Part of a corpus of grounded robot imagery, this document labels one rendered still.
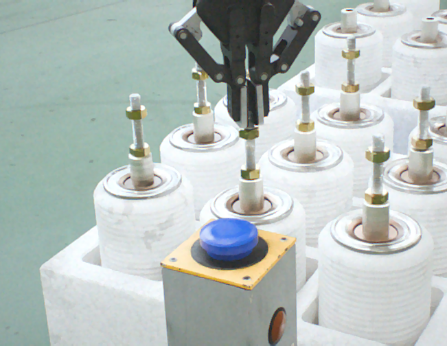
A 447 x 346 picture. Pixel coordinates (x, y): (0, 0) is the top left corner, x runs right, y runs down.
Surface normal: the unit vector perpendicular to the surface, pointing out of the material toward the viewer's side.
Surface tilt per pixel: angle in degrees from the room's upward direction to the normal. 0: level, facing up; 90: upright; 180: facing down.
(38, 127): 0
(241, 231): 0
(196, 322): 90
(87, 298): 90
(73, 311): 90
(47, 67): 0
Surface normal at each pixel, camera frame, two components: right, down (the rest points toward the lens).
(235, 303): -0.48, 0.39
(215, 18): 0.29, 0.39
